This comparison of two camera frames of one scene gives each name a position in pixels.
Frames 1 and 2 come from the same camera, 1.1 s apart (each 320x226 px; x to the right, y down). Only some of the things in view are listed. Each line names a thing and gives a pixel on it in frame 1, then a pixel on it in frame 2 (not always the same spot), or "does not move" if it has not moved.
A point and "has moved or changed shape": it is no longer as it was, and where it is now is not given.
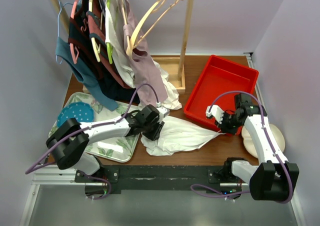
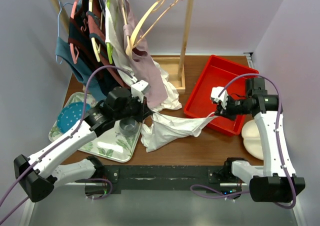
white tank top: (179, 134) has moved or changed shape
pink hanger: (71, 16) does not move
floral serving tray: (121, 148) does not move
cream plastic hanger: (97, 49) does not move
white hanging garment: (115, 34) does not move
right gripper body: (230, 123) to (234, 107)
